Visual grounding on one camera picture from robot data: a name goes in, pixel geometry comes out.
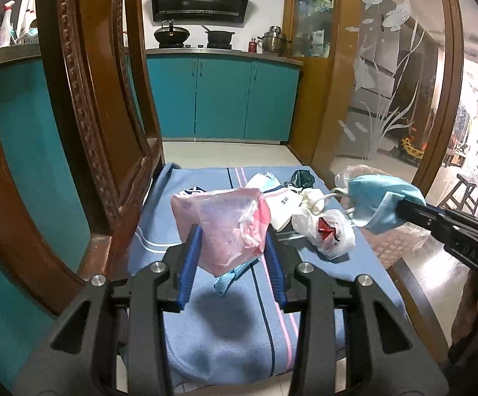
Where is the white tissue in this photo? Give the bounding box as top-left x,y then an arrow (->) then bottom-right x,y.
301,187 -> 326,211

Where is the striped blue blanket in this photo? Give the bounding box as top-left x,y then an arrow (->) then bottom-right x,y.
129,163 -> 406,380

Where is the black wok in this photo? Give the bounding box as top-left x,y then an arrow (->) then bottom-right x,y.
153,20 -> 191,46

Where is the wooden stool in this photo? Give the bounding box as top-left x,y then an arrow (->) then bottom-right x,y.
439,173 -> 478,217

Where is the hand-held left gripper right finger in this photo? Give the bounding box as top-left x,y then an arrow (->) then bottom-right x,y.
264,227 -> 450,396

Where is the steel stock pot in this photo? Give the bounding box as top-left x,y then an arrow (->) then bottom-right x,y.
257,25 -> 292,56

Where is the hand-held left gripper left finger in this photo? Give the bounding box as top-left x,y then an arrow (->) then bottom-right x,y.
14,223 -> 204,396

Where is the small clear plastic wrapper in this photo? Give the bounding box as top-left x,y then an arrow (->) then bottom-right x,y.
245,172 -> 285,194

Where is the pink plastic bag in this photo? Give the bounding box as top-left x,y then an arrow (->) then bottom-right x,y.
170,187 -> 272,277

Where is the black cooking pot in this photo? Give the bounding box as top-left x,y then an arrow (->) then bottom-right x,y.
201,25 -> 236,48

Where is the blue face mask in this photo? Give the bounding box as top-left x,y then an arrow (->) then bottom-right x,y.
327,174 -> 427,235
214,262 -> 260,298

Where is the white plastic bag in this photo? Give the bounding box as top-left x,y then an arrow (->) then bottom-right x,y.
292,208 -> 357,258

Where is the etched glass door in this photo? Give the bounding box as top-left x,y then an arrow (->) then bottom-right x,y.
313,0 -> 466,192

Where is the dark green wrapper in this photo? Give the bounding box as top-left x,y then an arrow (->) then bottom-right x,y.
285,169 -> 316,190

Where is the teal counter cabinet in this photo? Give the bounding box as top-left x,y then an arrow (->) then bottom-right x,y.
0,45 -> 93,380

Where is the pink plastic basket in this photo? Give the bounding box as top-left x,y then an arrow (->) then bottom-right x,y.
363,218 -> 433,271

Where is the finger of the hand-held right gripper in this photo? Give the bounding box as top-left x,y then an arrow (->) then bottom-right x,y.
395,198 -> 448,236

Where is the person's right forearm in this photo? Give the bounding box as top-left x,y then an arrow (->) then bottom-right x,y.
449,272 -> 478,364

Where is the wooden glass display cabinet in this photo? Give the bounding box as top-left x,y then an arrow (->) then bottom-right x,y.
282,0 -> 340,153

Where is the white spray bottle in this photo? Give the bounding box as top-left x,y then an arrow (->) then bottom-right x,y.
0,0 -> 17,48

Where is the dish rack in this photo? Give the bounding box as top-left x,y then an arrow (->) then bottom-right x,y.
14,25 -> 42,46

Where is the clear printed plastic wrapper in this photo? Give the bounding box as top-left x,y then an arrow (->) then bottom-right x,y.
264,187 -> 303,232

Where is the red wrapper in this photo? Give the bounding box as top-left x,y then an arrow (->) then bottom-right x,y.
317,216 -> 340,240

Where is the carved wooden chair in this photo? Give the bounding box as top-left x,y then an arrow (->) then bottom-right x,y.
111,0 -> 163,153
0,0 -> 166,318

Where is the yellow toy truck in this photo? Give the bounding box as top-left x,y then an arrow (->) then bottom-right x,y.
399,134 -> 425,161

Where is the teal kitchen cabinet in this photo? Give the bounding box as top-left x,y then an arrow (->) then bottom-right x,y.
146,49 -> 304,141

